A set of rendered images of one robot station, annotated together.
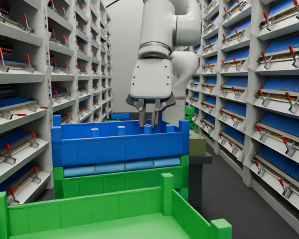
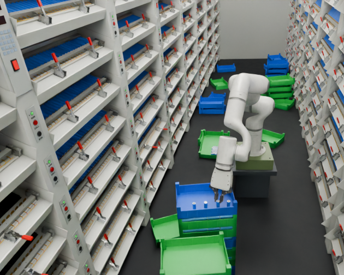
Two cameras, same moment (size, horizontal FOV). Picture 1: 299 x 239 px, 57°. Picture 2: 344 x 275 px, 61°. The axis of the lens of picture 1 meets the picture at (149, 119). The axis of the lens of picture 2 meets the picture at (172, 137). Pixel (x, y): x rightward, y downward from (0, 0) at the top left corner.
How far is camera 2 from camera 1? 105 cm
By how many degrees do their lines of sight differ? 28
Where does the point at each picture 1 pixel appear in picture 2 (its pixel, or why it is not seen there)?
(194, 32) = (244, 159)
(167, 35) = (229, 159)
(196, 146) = (266, 165)
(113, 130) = (204, 187)
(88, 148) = (191, 213)
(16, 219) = (167, 243)
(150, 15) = (221, 148)
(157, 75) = (223, 179)
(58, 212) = (181, 241)
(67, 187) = (183, 225)
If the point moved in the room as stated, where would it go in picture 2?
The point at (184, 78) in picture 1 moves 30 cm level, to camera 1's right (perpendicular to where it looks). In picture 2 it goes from (261, 118) to (309, 120)
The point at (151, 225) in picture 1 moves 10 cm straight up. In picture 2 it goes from (213, 250) to (213, 235)
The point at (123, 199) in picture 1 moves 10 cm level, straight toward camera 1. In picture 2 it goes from (203, 238) to (201, 256)
